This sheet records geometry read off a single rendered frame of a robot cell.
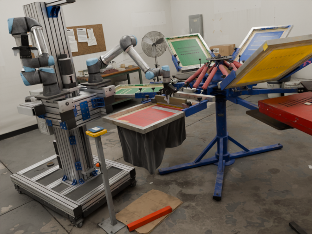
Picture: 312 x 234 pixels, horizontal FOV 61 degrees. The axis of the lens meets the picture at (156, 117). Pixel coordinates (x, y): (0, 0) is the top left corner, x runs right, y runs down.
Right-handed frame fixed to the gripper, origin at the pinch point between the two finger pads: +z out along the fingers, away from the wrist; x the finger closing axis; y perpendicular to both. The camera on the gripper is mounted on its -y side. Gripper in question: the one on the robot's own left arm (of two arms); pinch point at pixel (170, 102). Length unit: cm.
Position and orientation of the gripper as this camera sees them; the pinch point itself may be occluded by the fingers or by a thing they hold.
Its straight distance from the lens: 261.6
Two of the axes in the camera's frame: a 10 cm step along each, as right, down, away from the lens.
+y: -6.8, -1.5, 7.2
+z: 1.2, 9.4, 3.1
